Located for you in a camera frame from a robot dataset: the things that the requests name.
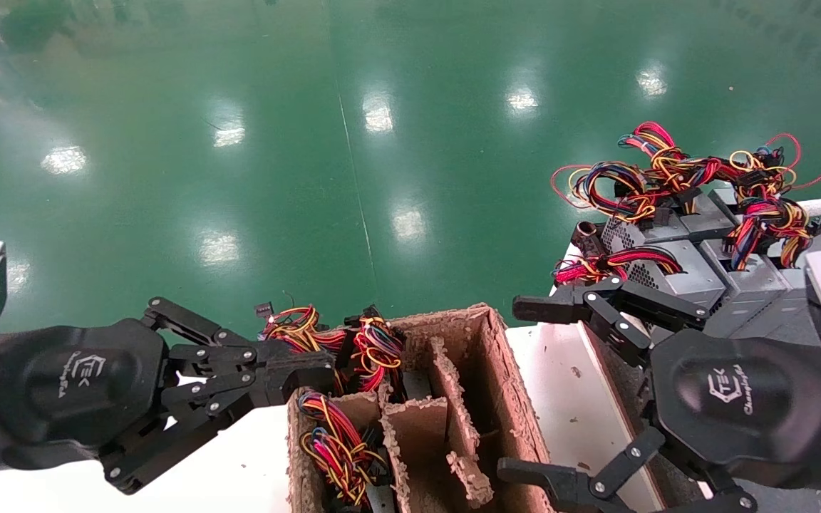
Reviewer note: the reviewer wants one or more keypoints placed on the dark cylindrical connector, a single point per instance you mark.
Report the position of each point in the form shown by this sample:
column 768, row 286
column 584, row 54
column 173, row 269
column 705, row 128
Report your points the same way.
column 587, row 235

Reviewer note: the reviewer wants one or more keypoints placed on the grey power supply with mesh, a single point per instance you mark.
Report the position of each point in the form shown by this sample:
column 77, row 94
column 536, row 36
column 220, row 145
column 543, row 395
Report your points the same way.
column 692, row 278
column 660, row 231

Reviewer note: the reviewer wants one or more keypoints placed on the brown cardboard box with dividers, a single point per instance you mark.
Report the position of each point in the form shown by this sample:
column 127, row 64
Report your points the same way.
column 503, row 399

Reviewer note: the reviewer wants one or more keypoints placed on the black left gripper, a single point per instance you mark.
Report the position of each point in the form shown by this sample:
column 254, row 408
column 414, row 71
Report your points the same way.
column 61, row 385

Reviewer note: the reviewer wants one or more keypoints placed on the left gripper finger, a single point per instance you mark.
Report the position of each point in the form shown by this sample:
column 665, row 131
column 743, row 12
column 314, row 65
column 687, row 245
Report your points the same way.
column 296, row 369

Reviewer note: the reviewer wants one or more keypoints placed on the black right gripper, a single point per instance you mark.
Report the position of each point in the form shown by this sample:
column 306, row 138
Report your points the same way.
column 738, row 406

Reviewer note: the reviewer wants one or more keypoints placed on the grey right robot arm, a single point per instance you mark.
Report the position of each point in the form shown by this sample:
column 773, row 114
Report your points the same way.
column 817, row 499

